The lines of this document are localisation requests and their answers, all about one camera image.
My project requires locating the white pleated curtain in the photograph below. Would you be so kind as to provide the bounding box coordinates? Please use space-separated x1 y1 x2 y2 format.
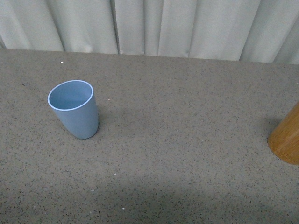
0 0 299 64

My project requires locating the blue plastic cup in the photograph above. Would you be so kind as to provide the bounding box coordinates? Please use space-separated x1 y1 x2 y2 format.
47 80 99 139

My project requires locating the bamboo chopstick holder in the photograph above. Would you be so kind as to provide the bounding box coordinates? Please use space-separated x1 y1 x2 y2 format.
268 103 299 165

